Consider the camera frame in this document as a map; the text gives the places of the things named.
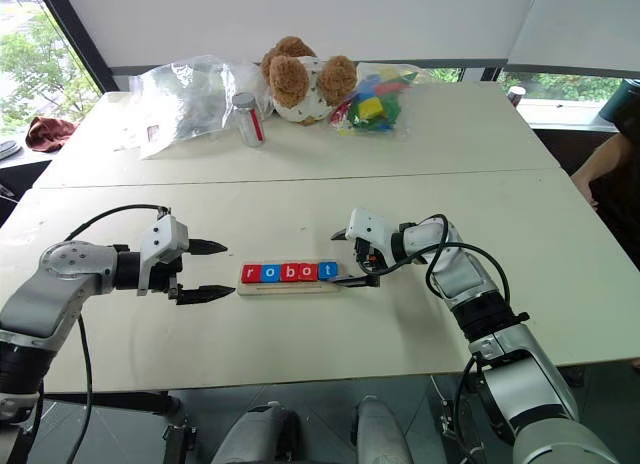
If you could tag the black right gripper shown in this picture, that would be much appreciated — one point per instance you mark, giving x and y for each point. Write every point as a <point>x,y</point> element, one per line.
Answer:
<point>369,256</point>

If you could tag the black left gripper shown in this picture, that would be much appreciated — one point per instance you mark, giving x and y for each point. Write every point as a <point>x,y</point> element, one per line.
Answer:
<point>167,279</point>

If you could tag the blue letter tile t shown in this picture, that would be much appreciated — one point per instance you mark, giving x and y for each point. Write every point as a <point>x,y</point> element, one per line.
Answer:
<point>328,270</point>

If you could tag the red letter tile o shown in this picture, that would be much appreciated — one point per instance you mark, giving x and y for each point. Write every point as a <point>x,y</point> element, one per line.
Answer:
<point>308,272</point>

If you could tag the red letter tile r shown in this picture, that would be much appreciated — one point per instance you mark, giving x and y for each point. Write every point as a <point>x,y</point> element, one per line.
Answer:
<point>251,273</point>

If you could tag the red letter tile b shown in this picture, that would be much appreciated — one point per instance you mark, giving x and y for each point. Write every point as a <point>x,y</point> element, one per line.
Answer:
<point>290,272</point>

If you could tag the blue letter tile o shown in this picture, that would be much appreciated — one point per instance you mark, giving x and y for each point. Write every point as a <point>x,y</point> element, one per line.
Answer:
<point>271,273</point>

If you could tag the wooden letter tray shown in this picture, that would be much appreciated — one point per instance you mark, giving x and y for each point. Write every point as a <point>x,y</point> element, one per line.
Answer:
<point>285,289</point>

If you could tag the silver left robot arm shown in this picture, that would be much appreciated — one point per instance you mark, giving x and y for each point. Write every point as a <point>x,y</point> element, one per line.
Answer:
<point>60,284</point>

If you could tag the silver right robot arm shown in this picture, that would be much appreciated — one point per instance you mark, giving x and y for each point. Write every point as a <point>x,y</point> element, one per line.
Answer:
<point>525,384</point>

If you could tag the bag of colourful blocks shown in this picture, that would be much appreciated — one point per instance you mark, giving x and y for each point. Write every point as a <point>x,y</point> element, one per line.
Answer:
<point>372,106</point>

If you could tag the grey rounded robot leg shape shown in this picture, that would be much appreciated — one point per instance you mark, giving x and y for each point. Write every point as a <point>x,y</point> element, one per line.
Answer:
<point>382,434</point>
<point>250,439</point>

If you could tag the glass jar with silver lid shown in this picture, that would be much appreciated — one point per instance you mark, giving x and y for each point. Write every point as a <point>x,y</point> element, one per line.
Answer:
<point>248,121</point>

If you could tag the large clear plastic bag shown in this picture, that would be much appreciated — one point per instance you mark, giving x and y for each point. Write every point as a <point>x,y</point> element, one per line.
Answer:
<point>185,101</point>

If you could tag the brown and white plush toy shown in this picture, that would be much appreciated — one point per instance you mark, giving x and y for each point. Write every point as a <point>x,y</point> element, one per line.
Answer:
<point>290,81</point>

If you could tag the dark red cloth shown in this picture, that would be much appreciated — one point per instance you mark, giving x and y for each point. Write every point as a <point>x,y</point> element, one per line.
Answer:
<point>49,132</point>

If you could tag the grey flat disc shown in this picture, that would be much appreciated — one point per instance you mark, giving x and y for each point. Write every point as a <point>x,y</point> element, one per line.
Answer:
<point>9,149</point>

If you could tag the dark cup on windowsill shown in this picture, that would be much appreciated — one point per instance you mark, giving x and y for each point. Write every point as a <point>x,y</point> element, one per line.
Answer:
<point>515,96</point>

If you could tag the wide white roller blind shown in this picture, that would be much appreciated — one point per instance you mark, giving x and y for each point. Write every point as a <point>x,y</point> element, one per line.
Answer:
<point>300,19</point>

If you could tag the black window pillar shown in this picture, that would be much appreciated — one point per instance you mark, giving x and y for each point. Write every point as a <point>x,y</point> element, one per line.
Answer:
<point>77,39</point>

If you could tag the person black shirt torso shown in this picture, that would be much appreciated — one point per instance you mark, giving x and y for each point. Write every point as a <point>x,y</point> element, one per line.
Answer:
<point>622,219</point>

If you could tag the dark green bottle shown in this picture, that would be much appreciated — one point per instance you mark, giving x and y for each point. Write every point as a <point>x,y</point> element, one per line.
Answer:
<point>617,100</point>

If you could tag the narrow white roller blind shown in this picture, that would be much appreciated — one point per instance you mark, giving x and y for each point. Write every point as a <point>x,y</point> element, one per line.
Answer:
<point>580,24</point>

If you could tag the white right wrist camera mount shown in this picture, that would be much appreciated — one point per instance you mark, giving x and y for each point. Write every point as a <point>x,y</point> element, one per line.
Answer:
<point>370,229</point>

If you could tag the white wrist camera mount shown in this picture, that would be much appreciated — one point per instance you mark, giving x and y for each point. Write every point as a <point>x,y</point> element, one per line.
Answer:
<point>165,239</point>
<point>370,229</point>

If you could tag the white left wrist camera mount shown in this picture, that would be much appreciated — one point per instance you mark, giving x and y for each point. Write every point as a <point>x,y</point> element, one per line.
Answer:
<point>165,239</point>

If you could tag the black bracket under table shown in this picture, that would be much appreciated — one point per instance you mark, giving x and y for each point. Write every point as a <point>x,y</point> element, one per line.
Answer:
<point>177,446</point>

